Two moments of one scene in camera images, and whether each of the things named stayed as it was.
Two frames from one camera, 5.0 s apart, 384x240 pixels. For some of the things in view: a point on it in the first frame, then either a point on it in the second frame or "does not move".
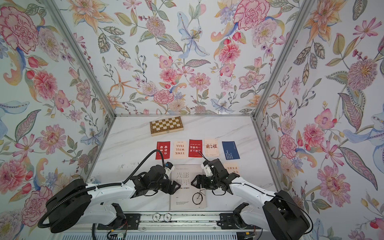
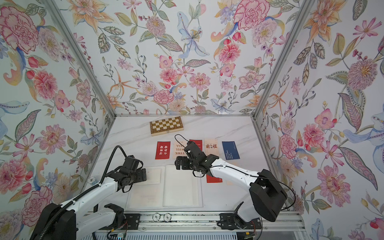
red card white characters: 164,146 does not move
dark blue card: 230,150 does not move
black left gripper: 168,189 to 142,176
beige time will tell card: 180,149 does not move
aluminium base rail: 194,225 does not move
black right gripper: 203,182 to 185,160
